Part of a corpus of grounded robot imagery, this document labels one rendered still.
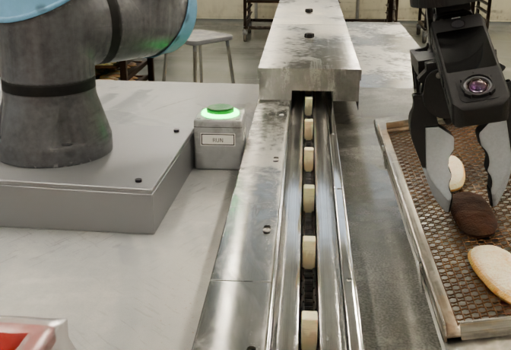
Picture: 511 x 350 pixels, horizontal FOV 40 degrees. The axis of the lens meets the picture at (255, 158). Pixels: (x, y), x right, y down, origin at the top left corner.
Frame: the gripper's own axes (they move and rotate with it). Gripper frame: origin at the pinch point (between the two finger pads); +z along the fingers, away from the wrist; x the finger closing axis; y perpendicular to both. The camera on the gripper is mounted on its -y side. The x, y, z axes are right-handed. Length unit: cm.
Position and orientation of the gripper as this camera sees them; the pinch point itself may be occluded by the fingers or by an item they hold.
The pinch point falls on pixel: (471, 198)
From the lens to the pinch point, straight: 70.4
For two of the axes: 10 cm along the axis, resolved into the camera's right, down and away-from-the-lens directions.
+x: -9.8, 1.4, 1.3
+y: 0.8, -3.3, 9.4
